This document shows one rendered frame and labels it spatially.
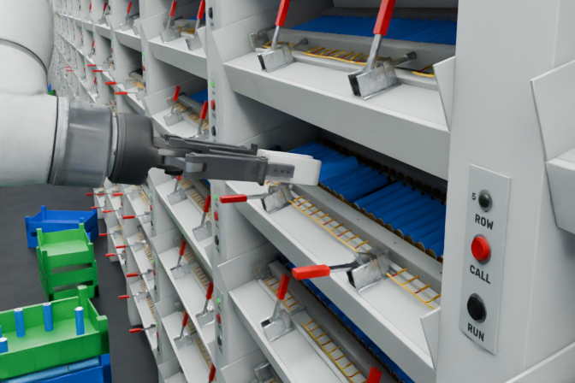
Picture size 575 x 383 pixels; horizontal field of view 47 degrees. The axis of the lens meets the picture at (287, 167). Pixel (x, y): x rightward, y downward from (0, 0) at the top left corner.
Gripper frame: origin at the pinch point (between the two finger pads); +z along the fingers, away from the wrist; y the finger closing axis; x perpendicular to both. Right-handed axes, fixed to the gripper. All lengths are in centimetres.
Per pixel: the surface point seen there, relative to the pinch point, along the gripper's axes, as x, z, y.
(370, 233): 4.0, 5.9, -11.4
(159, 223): 37, 9, 99
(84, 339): 52, -12, 62
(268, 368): 41, 15, 27
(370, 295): 8.2, 3.4, -18.0
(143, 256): 63, 15, 146
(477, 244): -2.9, -0.7, -36.1
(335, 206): 3.7, 6.4, -1.7
